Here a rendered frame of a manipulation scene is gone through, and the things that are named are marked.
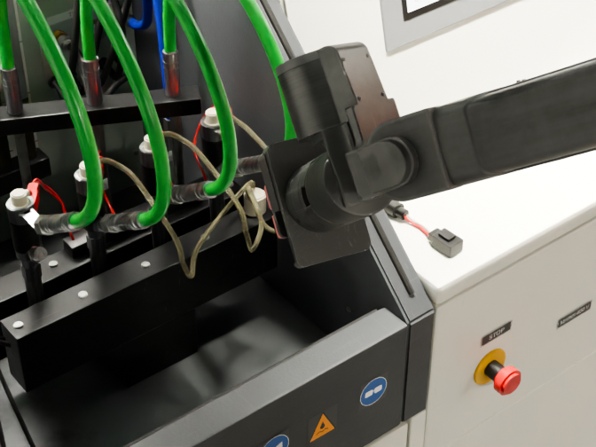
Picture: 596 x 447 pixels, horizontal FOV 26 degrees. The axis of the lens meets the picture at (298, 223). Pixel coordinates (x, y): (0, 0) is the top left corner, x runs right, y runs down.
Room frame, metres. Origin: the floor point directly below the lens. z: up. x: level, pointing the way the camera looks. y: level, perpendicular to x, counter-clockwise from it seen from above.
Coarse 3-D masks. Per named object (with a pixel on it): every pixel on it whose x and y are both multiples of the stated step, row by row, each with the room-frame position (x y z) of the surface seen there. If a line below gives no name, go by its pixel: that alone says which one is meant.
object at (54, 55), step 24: (24, 0) 0.96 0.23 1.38; (48, 24) 0.95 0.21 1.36; (48, 48) 0.93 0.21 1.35; (72, 96) 0.91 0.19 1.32; (72, 120) 0.91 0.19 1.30; (96, 144) 0.90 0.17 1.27; (96, 168) 0.89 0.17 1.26; (96, 192) 0.89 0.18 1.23; (72, 216) 0.93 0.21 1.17; (96, 216) 0.91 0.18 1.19
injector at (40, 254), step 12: (12, 216) 1.03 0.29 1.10; (12, 228) 1.03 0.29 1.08; (24, 228) 1.03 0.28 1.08; (12, 240) 1.03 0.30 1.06; (24, 240) 1.02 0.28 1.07; (36, 240) 1.03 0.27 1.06; (24, 252) 1.02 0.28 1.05; (36, 252) 1.01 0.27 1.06; (24, 264) 1.03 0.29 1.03; (36, 264) 1.03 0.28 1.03; (24, 276) 1.03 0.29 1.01; (36, 276) 1.03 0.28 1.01; (36, 288) 1.03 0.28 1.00; (36, 300) 1.03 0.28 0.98
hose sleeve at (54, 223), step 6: (48, 216) 0.98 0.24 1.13; (54, 216) 0.97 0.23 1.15; (60, 216) 0.95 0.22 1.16; (66, 216) 0.94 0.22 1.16; (42, 222) 0.98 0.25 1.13; (48, 222) 0.97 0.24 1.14; (54, 222) 0.96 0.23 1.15; (60, 222) 0.95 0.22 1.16; (66, 222) 0.94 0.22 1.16; (42, 228) 0.98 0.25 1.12; (48, 228) 0.97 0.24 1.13; (54, 228) 0.96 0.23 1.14; (60, 228) 0.95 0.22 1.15; (66, 228) 0.94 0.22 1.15; (72, 228) 0.93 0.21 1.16
